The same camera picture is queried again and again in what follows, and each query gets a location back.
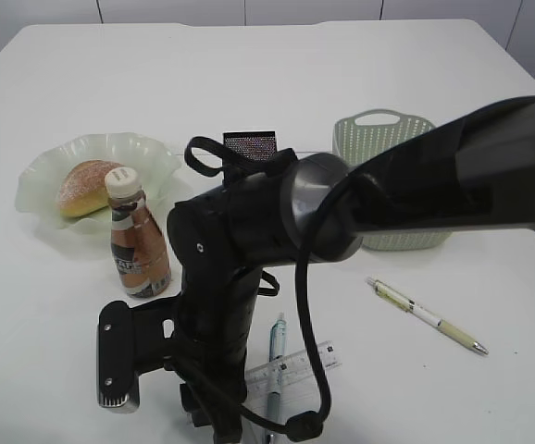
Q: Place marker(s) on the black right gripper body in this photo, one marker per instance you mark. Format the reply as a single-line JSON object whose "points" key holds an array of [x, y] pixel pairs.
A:
{"points": [[206, 348]]}

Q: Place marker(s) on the clear plastic ruler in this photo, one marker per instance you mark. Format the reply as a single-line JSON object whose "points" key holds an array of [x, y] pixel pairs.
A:
{"points": [[295, 366]]}

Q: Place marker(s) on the light blue pen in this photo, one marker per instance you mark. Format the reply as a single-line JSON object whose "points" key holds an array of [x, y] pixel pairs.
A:
{"points": [[277, 345]]}

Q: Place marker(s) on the brown coffee bottle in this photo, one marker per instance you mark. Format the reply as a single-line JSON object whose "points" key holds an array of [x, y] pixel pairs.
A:
{"points": [[137, 243]]}

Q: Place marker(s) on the cream green ballpoint pen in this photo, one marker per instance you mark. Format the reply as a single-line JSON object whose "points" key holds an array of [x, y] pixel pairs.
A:
{"points": [[396, 298]]}

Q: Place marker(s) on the sugared bread roll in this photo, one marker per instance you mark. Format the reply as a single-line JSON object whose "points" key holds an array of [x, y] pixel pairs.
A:
{"points": [[84, 191]]}

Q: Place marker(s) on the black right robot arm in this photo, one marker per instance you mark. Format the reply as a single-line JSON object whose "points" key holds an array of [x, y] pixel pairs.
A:
{"points": [[477, 172]]}

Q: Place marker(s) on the black mesh pen holder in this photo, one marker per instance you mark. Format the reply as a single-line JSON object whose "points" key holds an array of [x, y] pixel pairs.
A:
{"points": [[254, 145]]}

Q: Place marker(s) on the pale green wavy plate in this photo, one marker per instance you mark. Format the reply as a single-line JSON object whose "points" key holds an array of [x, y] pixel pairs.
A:
{"points": [[39, 183]]}

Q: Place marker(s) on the pale green woven basket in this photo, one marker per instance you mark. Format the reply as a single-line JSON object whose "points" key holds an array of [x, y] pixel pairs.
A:
{"points": [[358, 138]]}

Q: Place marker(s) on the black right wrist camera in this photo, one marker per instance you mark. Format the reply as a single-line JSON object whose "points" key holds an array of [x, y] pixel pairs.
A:
{"points": [[117, 380]]}

